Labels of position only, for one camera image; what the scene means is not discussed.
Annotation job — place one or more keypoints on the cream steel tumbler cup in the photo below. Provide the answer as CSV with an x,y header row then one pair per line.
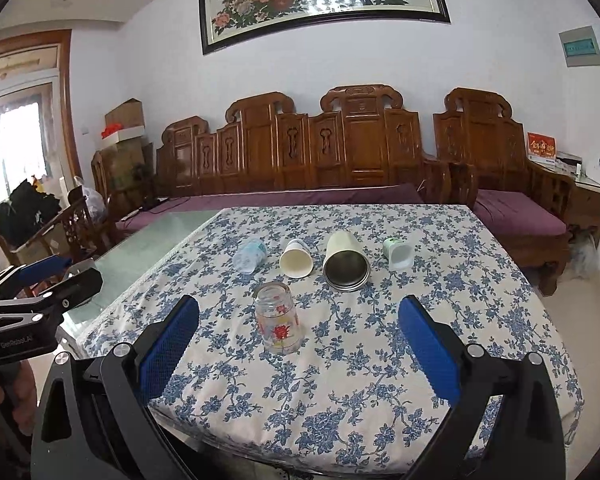
x,y
345,265

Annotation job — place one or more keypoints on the white device with blue label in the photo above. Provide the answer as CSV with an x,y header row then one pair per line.
x,y
597,170

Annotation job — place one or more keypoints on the small wooden chair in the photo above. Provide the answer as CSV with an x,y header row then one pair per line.
x,y
75,230

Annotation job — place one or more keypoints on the wooden side table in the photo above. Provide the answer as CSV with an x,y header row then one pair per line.
x,y
591,205

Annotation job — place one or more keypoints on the bright window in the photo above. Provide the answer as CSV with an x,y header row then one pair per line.
x,y
10,145

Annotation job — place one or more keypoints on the large cardboard box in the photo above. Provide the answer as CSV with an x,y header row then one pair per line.
x,y
125,160

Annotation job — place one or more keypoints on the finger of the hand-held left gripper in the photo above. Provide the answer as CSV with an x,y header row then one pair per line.
x,y
77,285
45,265

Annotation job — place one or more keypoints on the square purple seat cushion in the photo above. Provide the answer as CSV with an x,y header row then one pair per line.
x,y
517,212

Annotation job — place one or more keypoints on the grey wall panel box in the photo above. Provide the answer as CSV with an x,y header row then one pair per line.
x,y
581,46

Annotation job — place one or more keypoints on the brown cardboard box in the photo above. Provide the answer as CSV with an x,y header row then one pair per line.
x,y
125,115

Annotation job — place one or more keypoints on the long purple seat cushion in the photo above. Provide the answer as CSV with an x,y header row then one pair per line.
x,y
280,197

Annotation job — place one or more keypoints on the person's left hand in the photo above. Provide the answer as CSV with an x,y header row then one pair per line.
x,y
24,395

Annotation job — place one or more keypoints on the red desk calendar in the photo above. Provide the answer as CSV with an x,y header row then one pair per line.
x,y
541,147

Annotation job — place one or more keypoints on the white plastic bag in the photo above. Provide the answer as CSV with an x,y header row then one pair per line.
x,y
92,202

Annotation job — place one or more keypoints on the carved wooden sofa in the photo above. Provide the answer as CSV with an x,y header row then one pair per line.
x,y
300,150

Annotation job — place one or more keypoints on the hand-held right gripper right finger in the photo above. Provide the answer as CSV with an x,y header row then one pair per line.
x,y
427,350

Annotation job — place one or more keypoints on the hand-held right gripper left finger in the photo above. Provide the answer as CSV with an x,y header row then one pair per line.
x,y
170,345

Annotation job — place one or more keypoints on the white box with red contents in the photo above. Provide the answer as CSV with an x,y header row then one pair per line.
x,y
122,135

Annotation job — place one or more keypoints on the pale green plastic cup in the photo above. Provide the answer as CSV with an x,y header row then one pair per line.
x,y
398,255

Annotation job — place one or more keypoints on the blue floral tablecloth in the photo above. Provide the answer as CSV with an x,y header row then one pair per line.
x,y
360,390

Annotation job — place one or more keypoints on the carved wooden armchair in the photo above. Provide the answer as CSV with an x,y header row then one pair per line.
x,y
485,145

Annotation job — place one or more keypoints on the clear plastic bag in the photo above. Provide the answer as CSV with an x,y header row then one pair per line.
x,y
582,255

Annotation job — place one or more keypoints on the glass cup with red flowers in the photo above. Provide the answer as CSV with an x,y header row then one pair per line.
x,y
278,322

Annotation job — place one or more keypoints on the white paper cup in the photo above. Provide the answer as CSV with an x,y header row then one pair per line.
x,y
296,261

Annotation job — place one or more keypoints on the clear plastic cup blue print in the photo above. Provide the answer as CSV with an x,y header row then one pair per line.
x,y
250,256

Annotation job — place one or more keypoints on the black clothing pile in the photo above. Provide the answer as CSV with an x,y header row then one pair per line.
x,y
25,212

